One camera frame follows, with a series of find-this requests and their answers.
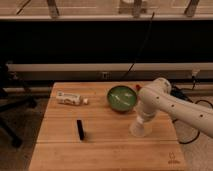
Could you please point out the green bowl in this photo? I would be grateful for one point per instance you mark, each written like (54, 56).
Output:
(121, 98)

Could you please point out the black eraser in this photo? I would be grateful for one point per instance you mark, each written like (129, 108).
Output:
(80, 129)

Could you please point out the white tube with cap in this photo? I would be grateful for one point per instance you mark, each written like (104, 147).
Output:
(71, 99)

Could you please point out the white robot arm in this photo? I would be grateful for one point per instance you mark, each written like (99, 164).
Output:
(156, 96)

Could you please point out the black leaning rod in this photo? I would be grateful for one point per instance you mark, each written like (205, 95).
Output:
(142, 46)

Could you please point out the wooden board table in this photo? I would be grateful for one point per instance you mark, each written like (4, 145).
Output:
(108, 144)

